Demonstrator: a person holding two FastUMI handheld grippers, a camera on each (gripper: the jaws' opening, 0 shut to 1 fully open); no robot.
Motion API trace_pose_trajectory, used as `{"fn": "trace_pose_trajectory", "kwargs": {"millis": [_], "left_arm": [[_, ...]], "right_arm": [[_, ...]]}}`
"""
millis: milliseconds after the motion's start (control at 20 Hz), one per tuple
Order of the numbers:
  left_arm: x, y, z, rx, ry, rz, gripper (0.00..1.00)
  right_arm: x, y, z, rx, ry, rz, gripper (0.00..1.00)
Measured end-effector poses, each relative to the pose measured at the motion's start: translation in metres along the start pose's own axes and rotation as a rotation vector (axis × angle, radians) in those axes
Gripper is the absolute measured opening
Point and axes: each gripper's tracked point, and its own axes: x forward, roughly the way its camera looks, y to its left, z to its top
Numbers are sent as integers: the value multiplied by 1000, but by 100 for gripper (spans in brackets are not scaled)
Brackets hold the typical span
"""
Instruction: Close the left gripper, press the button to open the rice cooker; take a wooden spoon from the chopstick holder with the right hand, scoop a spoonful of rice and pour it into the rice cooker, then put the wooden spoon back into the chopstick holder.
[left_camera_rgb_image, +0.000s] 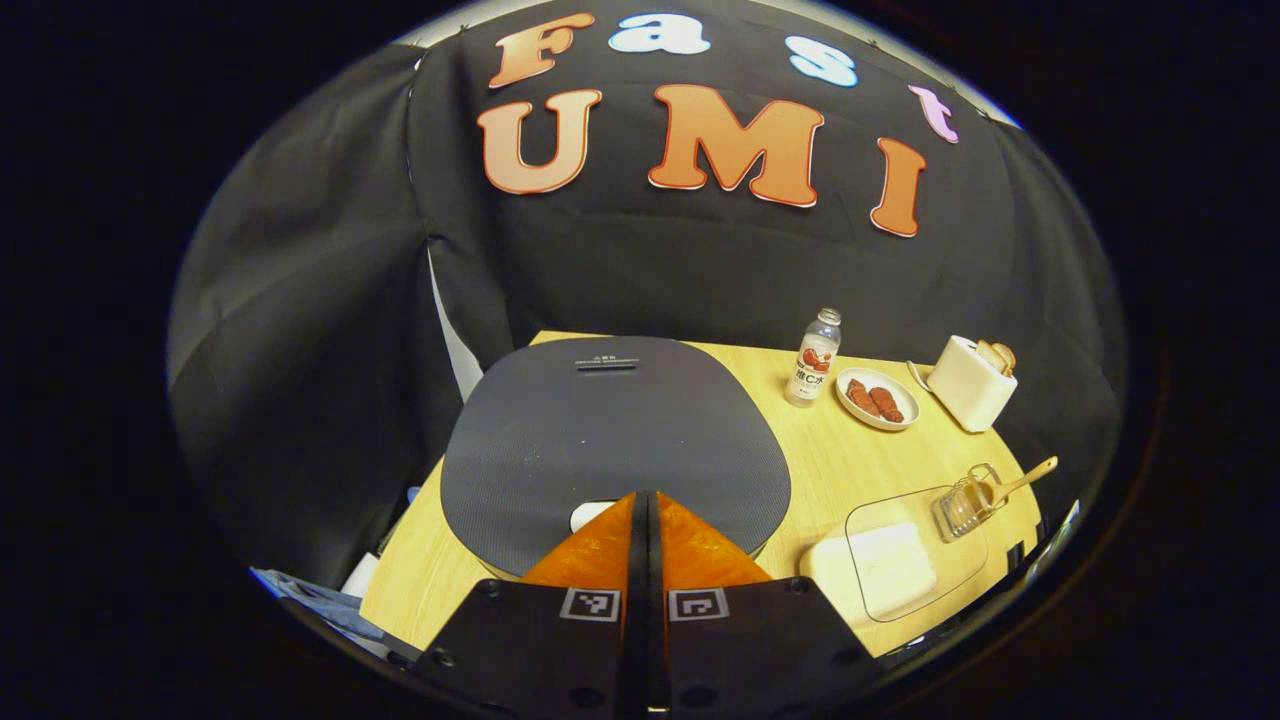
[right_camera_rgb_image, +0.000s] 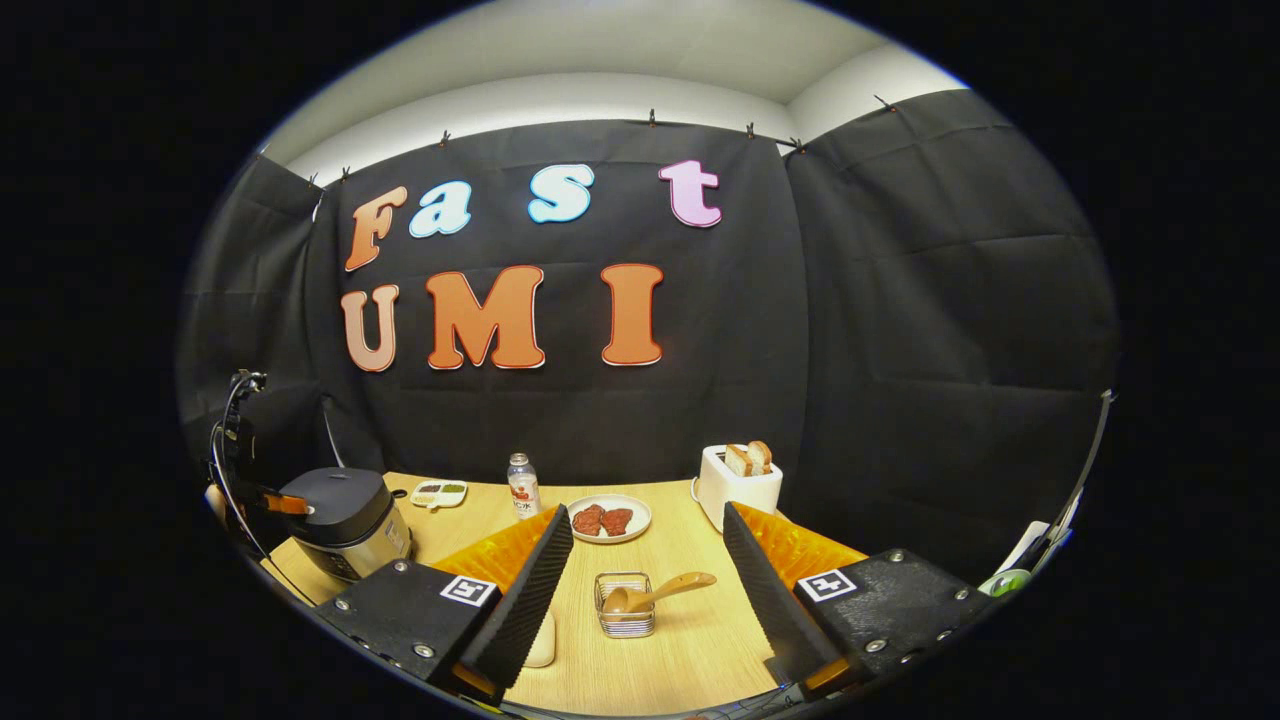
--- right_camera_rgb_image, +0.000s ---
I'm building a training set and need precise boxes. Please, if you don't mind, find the black and silver rice cooker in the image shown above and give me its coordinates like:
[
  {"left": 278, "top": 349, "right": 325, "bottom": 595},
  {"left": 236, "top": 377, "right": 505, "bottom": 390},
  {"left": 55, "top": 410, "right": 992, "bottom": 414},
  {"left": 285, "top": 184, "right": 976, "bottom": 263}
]
[{"left": 278, "top": 467, "right": 414, "bottom": 584}]

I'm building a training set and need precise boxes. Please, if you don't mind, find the clear drink bottle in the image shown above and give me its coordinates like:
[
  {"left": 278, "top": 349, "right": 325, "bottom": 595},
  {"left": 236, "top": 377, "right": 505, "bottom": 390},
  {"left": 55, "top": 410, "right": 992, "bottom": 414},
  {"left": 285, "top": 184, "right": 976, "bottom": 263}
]
[{"left": 506, "top": 453, "right": 542, "bottom": 521}]

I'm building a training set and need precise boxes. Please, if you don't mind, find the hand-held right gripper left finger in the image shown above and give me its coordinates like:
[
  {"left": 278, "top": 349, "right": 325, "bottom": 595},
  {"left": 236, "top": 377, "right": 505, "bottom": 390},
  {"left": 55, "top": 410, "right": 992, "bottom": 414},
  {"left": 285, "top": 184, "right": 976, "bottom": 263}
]
[{"left": 315, "top": 503, "right": 576, "bottom": 706}]

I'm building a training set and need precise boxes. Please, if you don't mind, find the white round plate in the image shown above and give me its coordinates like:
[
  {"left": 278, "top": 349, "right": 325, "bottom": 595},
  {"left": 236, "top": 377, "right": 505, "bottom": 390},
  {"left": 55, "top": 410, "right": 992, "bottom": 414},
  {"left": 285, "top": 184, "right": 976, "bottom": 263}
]
[{"left": 566, "top": 494, "right": 653, "bottom": 544}]

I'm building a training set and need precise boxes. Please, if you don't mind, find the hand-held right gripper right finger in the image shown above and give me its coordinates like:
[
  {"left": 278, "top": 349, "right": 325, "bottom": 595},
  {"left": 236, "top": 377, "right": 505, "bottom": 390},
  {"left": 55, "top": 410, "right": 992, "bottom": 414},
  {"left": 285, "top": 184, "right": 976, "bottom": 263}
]
[{"left": 722, "top": 502, "right": 1001, "bottom": 701}]

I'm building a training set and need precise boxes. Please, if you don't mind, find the wooden spoon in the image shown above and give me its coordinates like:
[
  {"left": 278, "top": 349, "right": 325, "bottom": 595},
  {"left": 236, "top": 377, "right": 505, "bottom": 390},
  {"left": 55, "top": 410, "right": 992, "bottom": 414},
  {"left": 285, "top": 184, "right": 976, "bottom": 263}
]
[{"left": 603, "top": 571, "right": 718, "bottom": 615}]

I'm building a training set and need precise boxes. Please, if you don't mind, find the white toaster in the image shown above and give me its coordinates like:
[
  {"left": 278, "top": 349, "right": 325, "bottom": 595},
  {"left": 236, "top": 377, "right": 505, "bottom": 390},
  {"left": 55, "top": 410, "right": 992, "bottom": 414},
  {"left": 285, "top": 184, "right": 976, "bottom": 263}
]
[{"left": 692, "top": 445, "right": 784, "bottom": 534}]

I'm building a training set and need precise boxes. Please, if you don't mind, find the wire metal chopstick holder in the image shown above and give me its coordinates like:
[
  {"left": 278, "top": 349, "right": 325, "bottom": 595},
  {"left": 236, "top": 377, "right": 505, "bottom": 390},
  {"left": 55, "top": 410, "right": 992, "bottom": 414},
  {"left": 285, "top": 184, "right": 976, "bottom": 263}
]
[{"left": 594, "top": 572, "right": 657, "bottom": 639}]

